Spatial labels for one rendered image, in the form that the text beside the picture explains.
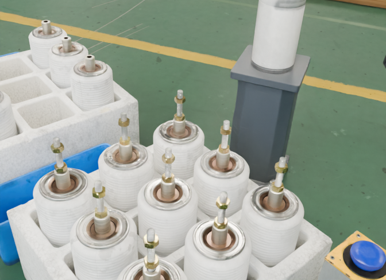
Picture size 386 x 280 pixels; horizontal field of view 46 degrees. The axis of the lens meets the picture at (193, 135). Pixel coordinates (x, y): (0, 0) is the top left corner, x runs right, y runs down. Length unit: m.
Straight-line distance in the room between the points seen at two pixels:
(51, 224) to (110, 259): 0.14
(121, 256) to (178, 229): 0.11
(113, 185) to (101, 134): 0.30
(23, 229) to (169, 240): 0.24
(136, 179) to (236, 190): 0.17
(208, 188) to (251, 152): 0.32
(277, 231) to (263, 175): 0.41
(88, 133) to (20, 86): 0.25
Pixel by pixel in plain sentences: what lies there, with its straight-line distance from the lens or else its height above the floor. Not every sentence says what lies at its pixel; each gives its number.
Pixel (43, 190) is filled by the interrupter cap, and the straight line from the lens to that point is 0.76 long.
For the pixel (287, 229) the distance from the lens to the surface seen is 0.72.
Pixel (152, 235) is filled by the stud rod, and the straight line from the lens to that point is 0.54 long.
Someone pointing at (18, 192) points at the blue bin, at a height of 0.09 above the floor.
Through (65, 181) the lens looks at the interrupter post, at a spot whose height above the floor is 0.27.
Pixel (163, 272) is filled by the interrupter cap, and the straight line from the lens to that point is 0.63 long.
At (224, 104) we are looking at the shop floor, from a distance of 1.42.
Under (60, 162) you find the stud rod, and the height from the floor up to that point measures 0.30.
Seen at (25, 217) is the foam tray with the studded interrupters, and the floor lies 0.18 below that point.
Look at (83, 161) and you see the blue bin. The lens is 1.05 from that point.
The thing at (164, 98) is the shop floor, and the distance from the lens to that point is 1.44.
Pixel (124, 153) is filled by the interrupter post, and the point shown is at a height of 0.27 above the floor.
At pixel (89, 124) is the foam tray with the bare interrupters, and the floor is 0.16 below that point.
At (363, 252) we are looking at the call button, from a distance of 0.60.
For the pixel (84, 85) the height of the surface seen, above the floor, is 0.23.
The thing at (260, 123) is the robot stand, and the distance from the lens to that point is 1.02.
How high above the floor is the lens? 0.76
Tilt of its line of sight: 36 degrees down
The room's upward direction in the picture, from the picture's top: 3 degrees clockwise
